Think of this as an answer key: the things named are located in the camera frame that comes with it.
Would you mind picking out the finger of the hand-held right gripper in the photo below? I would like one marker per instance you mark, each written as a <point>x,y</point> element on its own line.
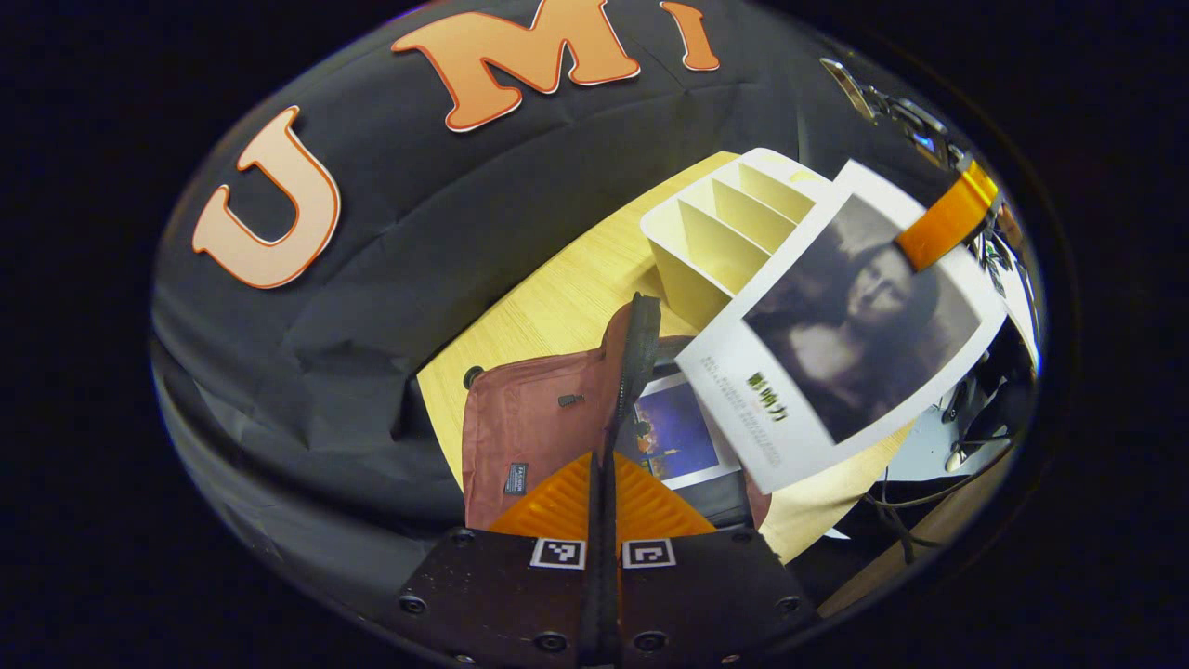
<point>947,218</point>

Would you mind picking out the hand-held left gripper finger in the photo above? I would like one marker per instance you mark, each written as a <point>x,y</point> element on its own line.
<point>611,595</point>
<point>596,595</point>

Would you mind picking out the grey portrait cover book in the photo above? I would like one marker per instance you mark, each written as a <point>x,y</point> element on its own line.
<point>855,325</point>

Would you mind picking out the blue night cover book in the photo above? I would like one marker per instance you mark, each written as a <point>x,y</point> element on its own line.
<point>678,437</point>

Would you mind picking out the maroon schoolbag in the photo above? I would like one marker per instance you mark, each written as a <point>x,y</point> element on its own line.
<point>539,427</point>

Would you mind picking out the white bookshelf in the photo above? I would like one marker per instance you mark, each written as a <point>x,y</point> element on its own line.
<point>715,251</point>

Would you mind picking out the white printed card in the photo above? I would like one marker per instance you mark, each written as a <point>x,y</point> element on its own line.
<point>1017,288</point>

